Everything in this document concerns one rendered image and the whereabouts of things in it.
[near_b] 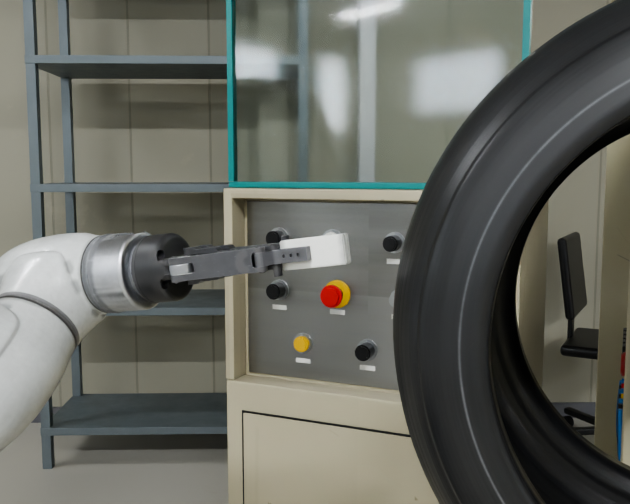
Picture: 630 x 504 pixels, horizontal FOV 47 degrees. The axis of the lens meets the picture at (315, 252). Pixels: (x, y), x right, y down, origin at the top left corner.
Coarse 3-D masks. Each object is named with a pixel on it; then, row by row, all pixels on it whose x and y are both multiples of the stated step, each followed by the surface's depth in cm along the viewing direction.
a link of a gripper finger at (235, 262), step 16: (176, 256) 72; (192, 256) 72; (208, 256) 72; (224, 256) 72; (240, 256) 71; (192, 272) 72; (208, 272) 72; (224, 272) 72; (240, 272) 71; (256, 272) 71
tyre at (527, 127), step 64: (576, 64) 50; (512, 128) 52; (576, 128) 50; (448, 192) 55; (512, 192) 52; (448, 256) 54; (512, 256) 78; (448, 320) 54; (512, 320) 78; (448, 384) 54; (512, 384) 79; (448, 448) 55; (512, 448) 55; (576, 448) 77
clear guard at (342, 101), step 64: (256, 0) 133; (320, 0) 128; (384, 0) 123; (448, 0) 119; (512, 0) 115; (256, 64) 134; (320, 64) 129; (384, 64) 125; (448, 64) 120; (512, 64) 116; (256, 128) 136; (320, 128) 130; (384, 128) 126; (448, 128) 121
